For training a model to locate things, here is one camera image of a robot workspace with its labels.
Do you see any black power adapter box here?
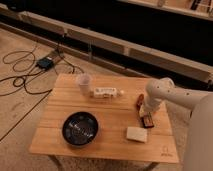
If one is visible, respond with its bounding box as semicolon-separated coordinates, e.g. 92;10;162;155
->
36;57;54;70

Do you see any black floor cable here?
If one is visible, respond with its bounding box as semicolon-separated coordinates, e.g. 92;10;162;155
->
0;41;84;141

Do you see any wooden folding table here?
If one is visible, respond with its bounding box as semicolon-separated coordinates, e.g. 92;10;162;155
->
29;74;179;163

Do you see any white ceramic cup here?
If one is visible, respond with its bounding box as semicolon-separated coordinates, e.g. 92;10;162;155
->
76;73;91;95

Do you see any red brown small object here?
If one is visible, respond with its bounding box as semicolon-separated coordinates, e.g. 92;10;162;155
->
136;94;144;109

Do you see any black ceramic bowl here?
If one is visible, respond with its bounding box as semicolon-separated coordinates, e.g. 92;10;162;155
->
62;111;99;147

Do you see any white sponge block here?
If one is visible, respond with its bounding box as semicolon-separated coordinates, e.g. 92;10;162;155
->
126;127;147;143

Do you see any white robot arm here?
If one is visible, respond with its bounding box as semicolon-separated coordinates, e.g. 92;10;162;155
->
140;78;213;171

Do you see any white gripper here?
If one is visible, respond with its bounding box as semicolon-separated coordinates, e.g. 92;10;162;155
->
139;97;162;119

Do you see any white plastic bottle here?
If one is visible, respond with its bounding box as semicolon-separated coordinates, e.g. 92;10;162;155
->
90;87;124;98

